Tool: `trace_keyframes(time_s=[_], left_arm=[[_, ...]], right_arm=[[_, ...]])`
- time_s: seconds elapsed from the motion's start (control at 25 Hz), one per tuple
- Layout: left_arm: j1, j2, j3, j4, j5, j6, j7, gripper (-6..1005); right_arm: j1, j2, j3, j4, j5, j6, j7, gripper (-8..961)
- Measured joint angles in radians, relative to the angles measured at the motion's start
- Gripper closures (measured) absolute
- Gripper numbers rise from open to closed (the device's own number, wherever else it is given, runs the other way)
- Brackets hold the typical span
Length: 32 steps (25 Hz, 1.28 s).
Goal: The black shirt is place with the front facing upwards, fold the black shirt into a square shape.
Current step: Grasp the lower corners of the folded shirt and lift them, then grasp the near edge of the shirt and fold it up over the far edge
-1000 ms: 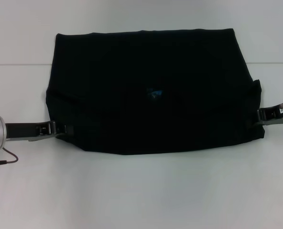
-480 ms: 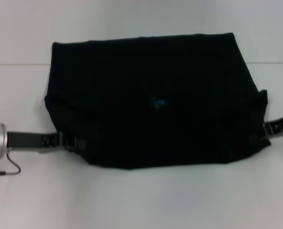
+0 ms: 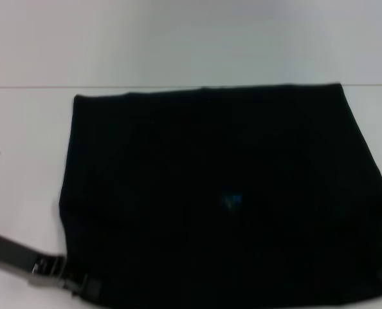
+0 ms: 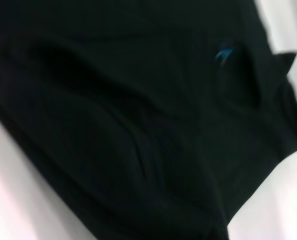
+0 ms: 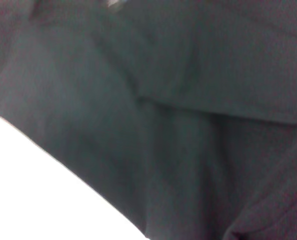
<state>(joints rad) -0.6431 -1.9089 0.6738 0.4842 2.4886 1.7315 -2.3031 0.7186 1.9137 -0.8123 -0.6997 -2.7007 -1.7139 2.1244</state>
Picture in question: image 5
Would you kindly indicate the black shirt with FREE print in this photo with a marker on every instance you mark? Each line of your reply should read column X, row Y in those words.
column 176, row 100

